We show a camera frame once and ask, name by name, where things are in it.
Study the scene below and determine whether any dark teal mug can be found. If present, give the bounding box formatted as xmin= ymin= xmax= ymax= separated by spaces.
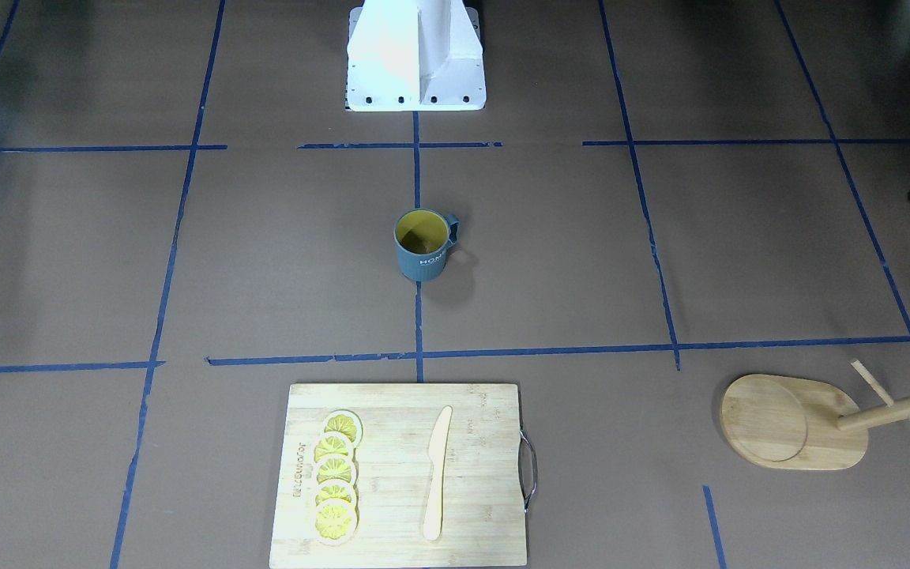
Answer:
xmin=393 ymin=209 xmax=460 ymax=282

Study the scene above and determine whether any wooden cup storage rack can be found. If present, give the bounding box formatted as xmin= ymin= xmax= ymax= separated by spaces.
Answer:
xmin=718 ymin=360 xmax=910 ymax=471

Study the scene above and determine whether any white pillar with base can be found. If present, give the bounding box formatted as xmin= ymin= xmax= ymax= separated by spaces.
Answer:
xmin=344 ymin=1 xmax=487 ymax=112

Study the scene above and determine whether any bamboo cutting board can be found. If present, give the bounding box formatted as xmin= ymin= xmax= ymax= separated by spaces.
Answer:
xmin=269 ymin=384 xmax=528 ymax=568

